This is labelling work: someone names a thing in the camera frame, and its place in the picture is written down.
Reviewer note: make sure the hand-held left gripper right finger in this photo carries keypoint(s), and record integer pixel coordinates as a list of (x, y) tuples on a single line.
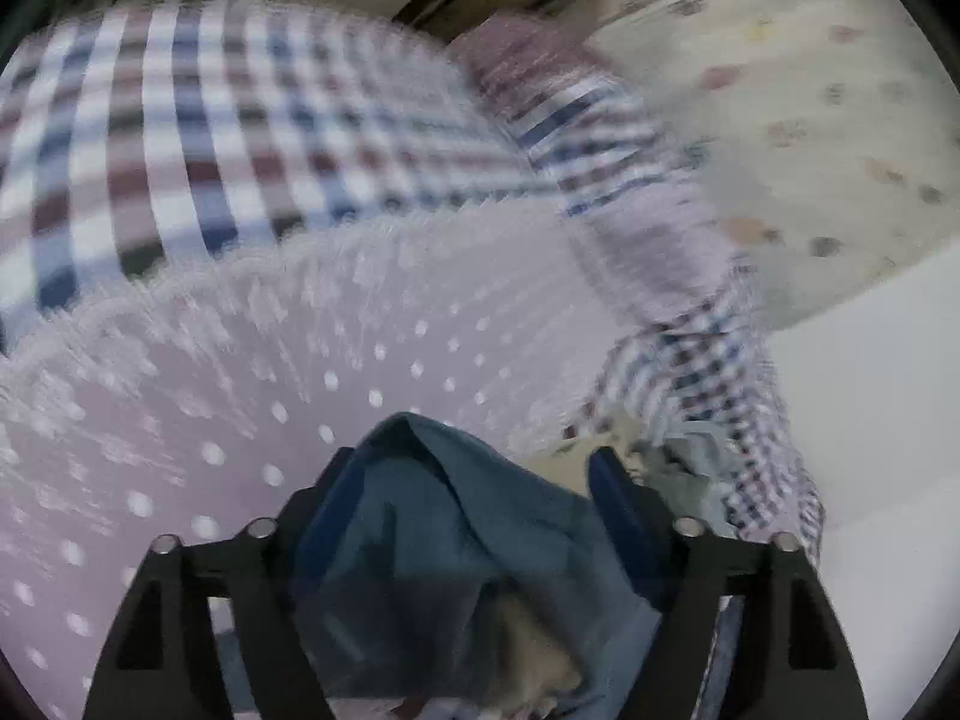
[(611, 495)]

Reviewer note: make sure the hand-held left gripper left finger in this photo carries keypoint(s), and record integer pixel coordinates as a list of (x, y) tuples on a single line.
[(330, 495)]

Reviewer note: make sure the teal fleece sweater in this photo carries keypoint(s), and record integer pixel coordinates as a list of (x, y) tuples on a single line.
[(450, 540)]

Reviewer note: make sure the khaki garment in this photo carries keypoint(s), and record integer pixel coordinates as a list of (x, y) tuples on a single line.
[(532, 645)]

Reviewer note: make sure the checked bed sheet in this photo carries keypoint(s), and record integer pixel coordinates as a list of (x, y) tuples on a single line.
[(225, 315)]

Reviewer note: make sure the checkered pillow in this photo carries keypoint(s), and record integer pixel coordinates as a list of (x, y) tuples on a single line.
[(660, 277)]

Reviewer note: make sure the pineapple print curtain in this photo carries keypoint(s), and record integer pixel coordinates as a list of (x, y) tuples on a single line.
[(825, 127)]

